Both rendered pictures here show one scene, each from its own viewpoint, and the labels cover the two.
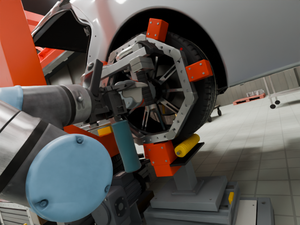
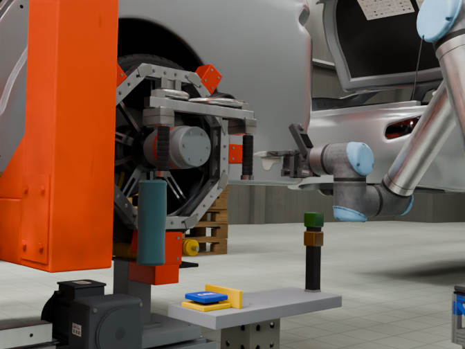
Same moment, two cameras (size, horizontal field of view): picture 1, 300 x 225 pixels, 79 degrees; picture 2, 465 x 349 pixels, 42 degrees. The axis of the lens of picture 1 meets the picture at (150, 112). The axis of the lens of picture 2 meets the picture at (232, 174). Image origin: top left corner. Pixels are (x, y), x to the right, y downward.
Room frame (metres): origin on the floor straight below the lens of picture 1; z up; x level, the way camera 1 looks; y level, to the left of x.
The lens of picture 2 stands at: (0.23, 1.92, 0.71)
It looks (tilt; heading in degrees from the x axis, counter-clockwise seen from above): 2 degrees up; 285
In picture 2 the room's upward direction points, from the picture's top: 1 degrees clockwise
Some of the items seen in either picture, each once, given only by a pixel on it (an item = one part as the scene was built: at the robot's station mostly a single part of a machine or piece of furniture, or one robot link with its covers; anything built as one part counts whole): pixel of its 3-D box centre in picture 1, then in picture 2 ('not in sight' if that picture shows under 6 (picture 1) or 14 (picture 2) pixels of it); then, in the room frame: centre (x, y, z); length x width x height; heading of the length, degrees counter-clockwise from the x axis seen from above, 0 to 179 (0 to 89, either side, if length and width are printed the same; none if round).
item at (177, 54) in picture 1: (143, 93); (163, 148); (0.97, 0.00, 0.85); 0.54 x 0.07 x 0.54; 57
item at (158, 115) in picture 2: not in sight; (158, 116); (0.89, 0.26, 0.93); 0.09 x 0.05 x 0.05; 147
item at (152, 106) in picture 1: (145, 89); (247, 156); (0.68, -0.01, 0.83); 0.04 x 0.04 x 0.16
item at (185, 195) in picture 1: (183, 172); (131, 298); (1.11, -0.09, 0.32); 0.40 x 0.30 x 0.28; 57
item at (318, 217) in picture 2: not in sight; (313, 219); (0.42, 0.31, 0.64); 0.04 x 0.04 x 0.04; 57
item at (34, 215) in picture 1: (43, 211); (313, 238); (0.42, 0.31, 0.59); 0.04 x 0.04 x 0.04; 57
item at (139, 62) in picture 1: (142, 64); (241, 126); (0.71, -0.03, 0.93); 0.09 x 0.05 x 0.05; 147
